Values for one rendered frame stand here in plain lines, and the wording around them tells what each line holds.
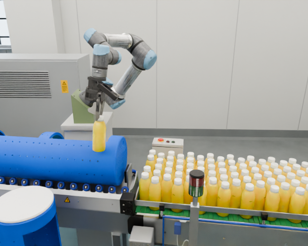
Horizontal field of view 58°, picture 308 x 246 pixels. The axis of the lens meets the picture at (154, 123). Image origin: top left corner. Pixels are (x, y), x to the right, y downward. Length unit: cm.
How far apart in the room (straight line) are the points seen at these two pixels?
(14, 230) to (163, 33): 344
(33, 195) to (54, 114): 198
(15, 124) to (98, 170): 226
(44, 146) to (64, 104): 173
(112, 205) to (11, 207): 51
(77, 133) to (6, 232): 88
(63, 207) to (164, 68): 303
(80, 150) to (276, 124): 383
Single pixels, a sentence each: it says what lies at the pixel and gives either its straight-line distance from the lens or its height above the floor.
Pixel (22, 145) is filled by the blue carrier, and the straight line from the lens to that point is 171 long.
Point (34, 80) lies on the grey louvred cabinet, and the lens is 339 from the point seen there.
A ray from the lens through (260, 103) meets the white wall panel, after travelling 470.
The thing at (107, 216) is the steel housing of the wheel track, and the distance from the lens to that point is 171.
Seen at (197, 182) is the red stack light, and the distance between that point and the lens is 117.
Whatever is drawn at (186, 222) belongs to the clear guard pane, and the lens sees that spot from 145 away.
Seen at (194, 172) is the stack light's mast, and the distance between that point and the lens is 119.
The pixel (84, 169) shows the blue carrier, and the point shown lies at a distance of 155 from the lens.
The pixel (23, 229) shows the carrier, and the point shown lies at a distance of 143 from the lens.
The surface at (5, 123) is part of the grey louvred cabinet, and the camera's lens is 372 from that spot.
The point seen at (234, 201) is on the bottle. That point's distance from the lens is 154.
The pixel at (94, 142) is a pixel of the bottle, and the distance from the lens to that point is 144.
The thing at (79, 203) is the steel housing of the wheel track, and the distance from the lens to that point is 171.
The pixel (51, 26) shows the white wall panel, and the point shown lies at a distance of 426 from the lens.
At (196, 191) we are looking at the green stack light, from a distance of 119.
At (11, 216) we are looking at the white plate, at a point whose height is 104.
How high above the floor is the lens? 186
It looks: 21 degrees down
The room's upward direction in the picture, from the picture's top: straight up
